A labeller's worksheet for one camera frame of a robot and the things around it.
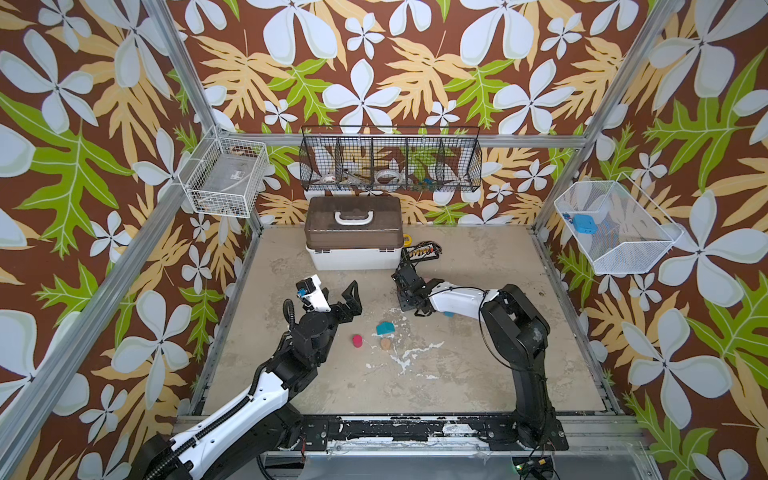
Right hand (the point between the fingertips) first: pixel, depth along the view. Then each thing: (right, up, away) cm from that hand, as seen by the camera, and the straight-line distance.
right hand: (406, 295), depth 100 cm
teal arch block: (-7, -9, -8) cm, 14 cm away
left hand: (-19, +6, -25) cm, 32 cm away
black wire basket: (-6, +46, -2) cm, 46 cm away
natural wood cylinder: (-7, -13, -12) cm, 19 cm away
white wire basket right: (+58, +21, -18) cm, 64 cm away
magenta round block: (-16, -12, -10) cm, 23 cm away
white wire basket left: (-55, +37, -14) cm, 67 cm away
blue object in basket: (+51, +23, -14) cm, 58 cm away
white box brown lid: (-17, +20, -9) cm, 28 cm away
